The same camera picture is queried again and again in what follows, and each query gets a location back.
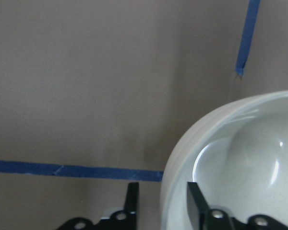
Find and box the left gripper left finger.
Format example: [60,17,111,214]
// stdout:
[58,182,139,230]

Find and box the white ceramic bowl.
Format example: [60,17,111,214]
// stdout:
[160,91,288,230]

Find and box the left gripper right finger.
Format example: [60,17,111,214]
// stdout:
[187,182,288,230]

